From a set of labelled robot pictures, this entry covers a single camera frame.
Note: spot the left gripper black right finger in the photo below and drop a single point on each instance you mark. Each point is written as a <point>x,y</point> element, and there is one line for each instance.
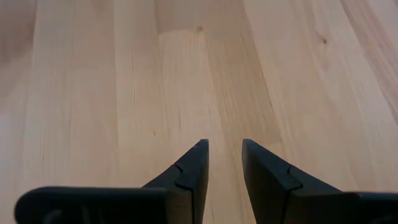
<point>280,199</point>

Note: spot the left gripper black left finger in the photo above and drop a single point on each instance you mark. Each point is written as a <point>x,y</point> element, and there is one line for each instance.
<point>124,205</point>

